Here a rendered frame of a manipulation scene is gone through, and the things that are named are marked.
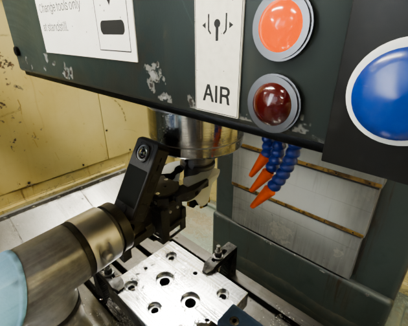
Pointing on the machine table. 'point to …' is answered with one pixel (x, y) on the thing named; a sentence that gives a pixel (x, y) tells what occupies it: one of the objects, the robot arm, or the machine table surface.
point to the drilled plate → (175, 291)
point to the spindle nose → (192, 136)
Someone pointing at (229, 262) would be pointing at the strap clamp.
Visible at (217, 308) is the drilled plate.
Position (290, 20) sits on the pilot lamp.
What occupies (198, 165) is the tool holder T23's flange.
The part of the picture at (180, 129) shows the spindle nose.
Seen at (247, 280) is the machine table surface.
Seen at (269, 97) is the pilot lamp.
